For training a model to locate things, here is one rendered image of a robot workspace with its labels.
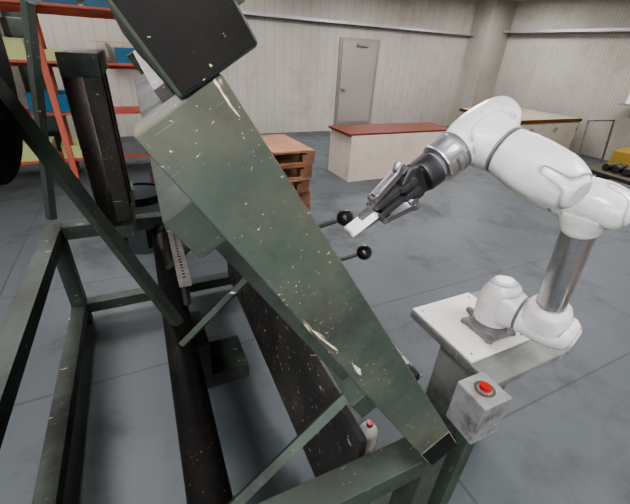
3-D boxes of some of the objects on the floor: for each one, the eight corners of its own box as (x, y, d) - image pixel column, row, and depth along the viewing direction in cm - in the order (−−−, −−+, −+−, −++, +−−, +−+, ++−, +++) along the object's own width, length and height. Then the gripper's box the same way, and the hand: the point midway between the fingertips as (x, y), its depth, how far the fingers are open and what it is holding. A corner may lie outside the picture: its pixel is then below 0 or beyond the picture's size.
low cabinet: (568, 153, 867) (582, 118, 827) (508, 159, 782) (521, 120, 743) (508, 137, 1000) (518, 107, 961) (451, 141, 916) (459, 108, 876)
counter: (445, 171, 671) (455, 129, 633) (344, 182, 583) (349, 134, 546) (420, 161, 725) (428, 122, 687) (325, 170, 638) (328, 125, 600)
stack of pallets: (284, 201, 497) (285, 133, 451) (312, 227, 428) (316, 150, 382) (187, 213, 444) (177, 138, 399) (201, 246, 375) (190, 158, 330)
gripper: (439, 145, 70) (344, 217, 69) (453, 194, 78) (368, 260, 77) (415, 136, 76) (327, 203, 75) (430, 183, 84) (351, 244, 83)
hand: (361, 222), depth 76 cm, fingers closed
